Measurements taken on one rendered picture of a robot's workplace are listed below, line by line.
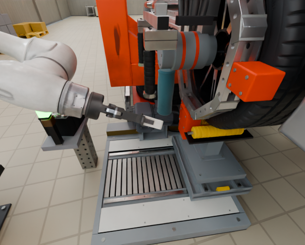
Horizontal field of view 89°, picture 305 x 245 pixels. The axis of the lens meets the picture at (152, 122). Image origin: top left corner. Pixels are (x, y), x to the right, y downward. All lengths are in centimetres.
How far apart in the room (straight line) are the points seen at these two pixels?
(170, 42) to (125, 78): 72
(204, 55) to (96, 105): 43
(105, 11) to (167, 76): 52
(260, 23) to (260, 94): 16
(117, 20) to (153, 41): 64
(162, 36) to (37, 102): 35
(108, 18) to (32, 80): 74
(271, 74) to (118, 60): 89
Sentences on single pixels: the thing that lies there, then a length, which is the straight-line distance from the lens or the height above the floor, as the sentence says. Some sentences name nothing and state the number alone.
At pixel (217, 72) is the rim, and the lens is 76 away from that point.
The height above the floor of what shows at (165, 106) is 55.
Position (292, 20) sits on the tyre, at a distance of 50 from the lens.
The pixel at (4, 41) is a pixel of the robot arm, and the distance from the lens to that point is 61.
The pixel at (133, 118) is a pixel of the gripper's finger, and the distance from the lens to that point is 44.
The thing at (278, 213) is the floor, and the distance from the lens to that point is 132.
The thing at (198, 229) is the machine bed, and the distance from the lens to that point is 100.
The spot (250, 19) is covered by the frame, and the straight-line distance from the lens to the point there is 48.
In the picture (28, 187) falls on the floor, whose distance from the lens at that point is 143.
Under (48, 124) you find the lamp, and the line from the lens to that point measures 81.
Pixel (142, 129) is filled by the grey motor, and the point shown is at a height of 28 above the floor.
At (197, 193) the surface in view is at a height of 17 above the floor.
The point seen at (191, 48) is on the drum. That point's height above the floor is 87.
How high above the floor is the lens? 100
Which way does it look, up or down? 37 degrees down
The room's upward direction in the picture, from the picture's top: straight up
